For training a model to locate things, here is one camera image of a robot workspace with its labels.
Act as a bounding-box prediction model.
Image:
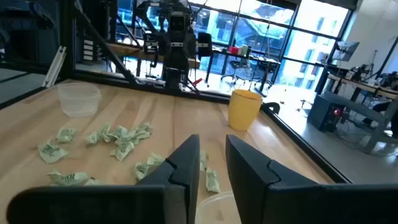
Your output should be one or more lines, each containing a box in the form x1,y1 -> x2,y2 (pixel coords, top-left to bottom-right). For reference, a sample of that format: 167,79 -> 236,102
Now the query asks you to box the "grey tilted monitor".
331,40 -> 361,62

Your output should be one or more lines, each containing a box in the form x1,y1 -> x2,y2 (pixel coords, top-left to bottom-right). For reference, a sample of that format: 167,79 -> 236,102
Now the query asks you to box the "white aluminium profile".
42,45 -> 67,88

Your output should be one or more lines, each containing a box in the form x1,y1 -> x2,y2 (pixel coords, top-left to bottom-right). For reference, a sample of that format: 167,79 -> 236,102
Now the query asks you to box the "wooden desk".
107,42 -> 201,69

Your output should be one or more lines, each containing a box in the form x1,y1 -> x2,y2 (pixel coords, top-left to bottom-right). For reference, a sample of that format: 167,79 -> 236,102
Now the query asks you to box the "black desk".
211,46 -> 282,93

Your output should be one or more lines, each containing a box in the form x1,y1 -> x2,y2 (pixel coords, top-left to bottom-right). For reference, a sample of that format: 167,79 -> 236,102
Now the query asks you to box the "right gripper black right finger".
226,134 -> 398,224

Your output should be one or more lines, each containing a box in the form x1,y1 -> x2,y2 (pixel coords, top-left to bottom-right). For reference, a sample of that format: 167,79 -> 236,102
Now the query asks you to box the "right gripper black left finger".
6,134 -> 200,224

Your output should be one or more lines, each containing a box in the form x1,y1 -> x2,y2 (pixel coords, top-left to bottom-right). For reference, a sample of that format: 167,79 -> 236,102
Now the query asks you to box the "grey metal workbench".
323,73 -> 398,155

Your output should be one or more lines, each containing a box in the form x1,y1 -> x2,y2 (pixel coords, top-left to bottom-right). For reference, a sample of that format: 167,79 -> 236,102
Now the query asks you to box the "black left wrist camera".
167,11 -> 189,32

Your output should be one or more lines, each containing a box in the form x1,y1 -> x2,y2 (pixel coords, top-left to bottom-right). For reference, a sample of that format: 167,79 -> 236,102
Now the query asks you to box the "black office chair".
221,57 -> 253,85

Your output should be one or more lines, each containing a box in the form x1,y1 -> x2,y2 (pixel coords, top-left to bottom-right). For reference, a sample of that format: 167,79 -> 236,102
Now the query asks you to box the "yellow plastic cup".
228,89 -> 264,131

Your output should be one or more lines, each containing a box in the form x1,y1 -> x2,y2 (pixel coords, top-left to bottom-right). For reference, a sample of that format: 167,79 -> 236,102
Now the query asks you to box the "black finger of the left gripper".
197,32 -> 213,58
143,32 -> 160,55

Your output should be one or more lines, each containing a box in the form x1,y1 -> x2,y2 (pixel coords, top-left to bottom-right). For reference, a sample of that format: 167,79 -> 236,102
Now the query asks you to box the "black computer tower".
307,95 -> 346,132

